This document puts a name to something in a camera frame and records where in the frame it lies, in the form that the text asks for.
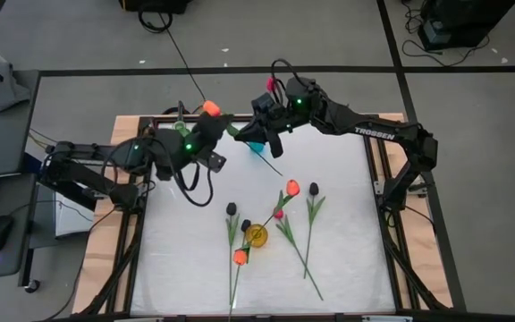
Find green glass vase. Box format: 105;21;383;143
172;119;191;138

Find black tangled floor cables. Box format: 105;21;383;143
401;0;492;68

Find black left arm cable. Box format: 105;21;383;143
170;160;215;208

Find long black floor cable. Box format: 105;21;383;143
138;8;208;115

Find white box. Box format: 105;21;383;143
54;199;96;238

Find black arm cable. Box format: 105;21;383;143
269;57;312;106
170;160;215;208

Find large black equipment case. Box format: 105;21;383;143
418;0;515;51

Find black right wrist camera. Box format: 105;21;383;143
250;92;278;116

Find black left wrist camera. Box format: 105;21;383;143
204;150;228;174

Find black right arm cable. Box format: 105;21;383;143
269;57;312;106

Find yellow glass vase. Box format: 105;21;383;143
244;223;270;250

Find black aluminium table frame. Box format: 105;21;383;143
76;114;469;322

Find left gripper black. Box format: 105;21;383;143
180;113;236;163

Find wooden base board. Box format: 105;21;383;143
72;112;454;314

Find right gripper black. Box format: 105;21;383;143
233;104;296;160

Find grey power unit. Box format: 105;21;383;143
421;18;447;42

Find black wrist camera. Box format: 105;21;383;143
250;92;278;116
204;150;228;174

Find black floor box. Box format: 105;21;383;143
118;0;192;14

